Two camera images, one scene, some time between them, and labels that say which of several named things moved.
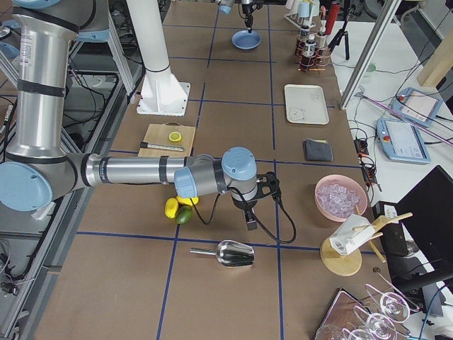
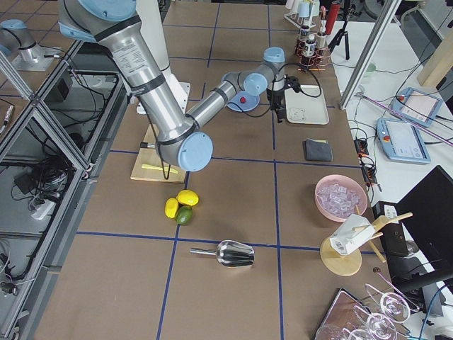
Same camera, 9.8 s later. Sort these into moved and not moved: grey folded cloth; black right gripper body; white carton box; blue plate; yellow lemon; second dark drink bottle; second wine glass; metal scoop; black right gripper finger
Moved: black right gripper finger; blue plate; black right gripper body
Not moved: second dark drink bottle; second wine glass; white carton box; yellow lemon; grey folded cloth; metal scoop
